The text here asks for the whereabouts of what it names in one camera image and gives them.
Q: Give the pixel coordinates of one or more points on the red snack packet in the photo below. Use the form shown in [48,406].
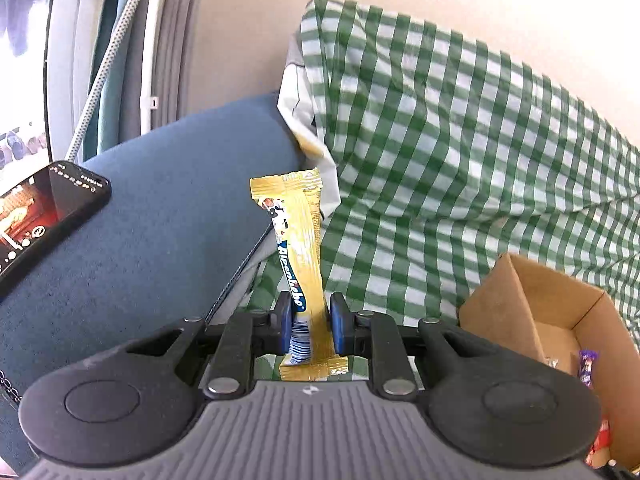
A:
[600,442]

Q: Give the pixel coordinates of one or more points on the white pillow with gold print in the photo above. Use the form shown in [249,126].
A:
[300,105]

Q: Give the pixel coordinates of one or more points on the black smartphone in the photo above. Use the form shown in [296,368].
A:
[45,220]

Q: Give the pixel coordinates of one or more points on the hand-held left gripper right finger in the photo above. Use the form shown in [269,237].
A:
[340,322]

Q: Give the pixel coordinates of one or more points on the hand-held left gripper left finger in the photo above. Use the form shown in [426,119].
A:
[285,320]

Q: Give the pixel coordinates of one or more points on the blue fabric sofa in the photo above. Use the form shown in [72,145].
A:
[165,220]

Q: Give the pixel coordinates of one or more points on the green checkered cloth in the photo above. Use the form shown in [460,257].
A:
[450,160]

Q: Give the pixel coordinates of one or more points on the grey curtain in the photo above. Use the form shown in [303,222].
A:
[170,35]

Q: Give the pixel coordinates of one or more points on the cardboard box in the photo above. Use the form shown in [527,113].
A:
[545,310]

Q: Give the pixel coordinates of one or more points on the purple candy packet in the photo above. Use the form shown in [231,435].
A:
[589,367]

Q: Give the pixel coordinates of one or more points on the yellow candy bar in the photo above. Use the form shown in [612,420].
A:
[297,240]

